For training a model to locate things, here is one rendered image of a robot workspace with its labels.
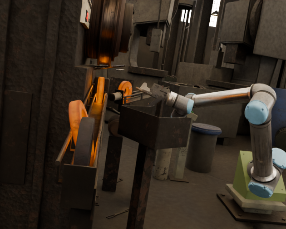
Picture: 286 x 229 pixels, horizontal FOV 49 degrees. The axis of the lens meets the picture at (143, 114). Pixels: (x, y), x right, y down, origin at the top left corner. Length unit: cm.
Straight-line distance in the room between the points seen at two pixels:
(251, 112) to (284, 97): 324
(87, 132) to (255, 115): 111
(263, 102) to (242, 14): 379
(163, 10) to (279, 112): 221
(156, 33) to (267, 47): 181
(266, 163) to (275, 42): 354
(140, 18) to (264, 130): 314
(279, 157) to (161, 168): 95
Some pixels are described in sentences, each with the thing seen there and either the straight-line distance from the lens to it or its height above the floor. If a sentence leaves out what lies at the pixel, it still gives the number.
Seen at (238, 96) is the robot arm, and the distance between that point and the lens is 189.
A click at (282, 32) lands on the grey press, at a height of 172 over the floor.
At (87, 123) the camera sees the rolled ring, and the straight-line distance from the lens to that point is 77.
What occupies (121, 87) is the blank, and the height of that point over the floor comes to 74.
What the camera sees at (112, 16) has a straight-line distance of 167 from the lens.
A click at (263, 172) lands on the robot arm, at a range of 203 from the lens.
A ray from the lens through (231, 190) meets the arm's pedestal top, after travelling 244.
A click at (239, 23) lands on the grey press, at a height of 180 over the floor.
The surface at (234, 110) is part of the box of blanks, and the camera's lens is 440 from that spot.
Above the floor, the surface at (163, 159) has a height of 18.
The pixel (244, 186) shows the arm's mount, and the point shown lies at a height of 20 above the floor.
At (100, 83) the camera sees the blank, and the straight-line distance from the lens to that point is 182.
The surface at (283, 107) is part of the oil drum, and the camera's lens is 492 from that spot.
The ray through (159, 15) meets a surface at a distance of 443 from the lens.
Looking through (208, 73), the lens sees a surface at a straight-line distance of 572.
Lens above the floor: 92
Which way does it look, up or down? 9 degrees down
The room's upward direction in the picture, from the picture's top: 8 degrees clockwise
